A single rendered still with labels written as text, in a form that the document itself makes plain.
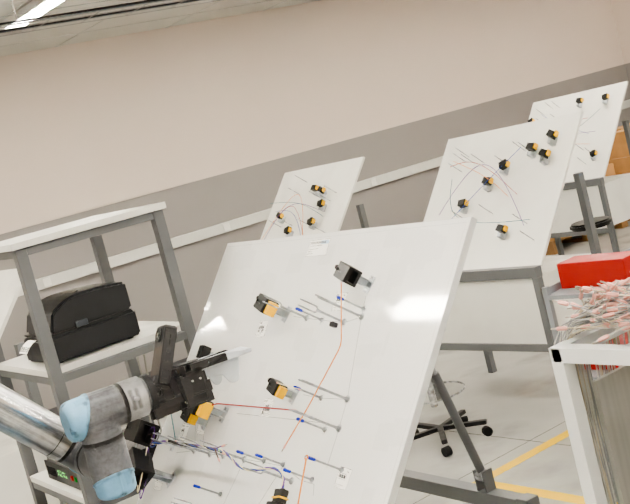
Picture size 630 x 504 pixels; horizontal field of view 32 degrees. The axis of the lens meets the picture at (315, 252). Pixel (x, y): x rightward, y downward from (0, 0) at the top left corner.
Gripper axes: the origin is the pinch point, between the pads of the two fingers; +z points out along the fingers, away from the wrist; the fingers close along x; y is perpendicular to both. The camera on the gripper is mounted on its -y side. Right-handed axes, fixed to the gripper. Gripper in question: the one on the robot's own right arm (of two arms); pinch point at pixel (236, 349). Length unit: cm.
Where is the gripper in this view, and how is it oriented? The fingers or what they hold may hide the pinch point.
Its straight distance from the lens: 209.1
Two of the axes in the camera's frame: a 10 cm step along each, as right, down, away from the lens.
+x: 4.5, -1.6, -8.8
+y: 3.1, 9.5, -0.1
